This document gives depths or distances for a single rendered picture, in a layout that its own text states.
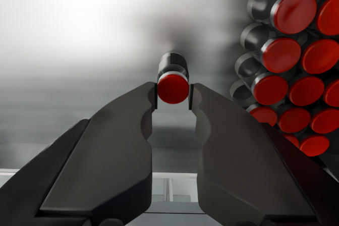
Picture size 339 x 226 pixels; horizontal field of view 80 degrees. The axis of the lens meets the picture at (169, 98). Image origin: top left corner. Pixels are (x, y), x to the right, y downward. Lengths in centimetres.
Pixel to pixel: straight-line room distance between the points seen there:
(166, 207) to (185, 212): 9
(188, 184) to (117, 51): 162
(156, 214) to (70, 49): 97
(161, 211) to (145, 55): 97
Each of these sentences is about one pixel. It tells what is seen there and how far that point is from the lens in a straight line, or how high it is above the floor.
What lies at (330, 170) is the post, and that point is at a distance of 27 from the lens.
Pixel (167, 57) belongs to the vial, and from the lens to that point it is 15.
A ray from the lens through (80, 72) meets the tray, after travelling 19.
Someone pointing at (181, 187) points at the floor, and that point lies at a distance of 177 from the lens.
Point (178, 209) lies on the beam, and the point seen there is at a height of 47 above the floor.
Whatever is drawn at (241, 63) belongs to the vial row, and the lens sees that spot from 17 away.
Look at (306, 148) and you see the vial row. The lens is 19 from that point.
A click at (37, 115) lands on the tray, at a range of 23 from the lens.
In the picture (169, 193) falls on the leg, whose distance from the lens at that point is 116.
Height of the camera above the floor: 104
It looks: 60 degrees down
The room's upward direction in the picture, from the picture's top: 179 degrees counter-clockwise
